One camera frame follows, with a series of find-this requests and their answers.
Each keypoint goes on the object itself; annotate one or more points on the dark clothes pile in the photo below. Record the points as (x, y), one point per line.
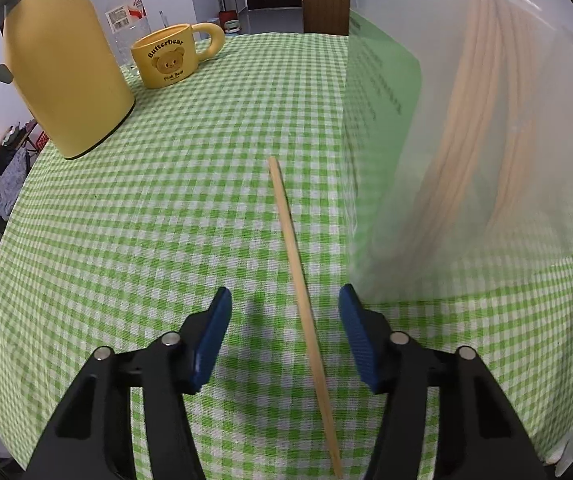
(1, 185)

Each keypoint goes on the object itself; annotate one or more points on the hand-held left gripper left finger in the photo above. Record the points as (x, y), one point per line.
(211, 335)

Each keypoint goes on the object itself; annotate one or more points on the clear plastic water bottle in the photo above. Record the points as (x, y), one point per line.
(124, 10)

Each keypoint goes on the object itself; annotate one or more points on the red plastic basket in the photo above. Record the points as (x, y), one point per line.
(42, 141)

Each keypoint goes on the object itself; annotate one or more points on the bundle of chopsticks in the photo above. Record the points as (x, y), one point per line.
(466, 110)

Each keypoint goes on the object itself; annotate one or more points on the yellow bear mug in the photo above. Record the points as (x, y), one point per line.
(166, 60)

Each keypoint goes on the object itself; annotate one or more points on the green bowl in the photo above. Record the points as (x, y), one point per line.
(233, 26)

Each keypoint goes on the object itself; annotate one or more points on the wooden chopstick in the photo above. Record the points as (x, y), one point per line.
(301, 280)

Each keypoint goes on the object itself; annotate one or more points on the yellow thermos jug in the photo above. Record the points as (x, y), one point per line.
(61, 60)

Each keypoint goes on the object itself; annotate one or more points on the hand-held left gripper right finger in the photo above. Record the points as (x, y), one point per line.
(361, 335)

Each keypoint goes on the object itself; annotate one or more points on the clear plastic container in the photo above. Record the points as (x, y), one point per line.
(391, 210)

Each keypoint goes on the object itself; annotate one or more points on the green checked tablecloth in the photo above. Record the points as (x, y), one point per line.
(166, 210)

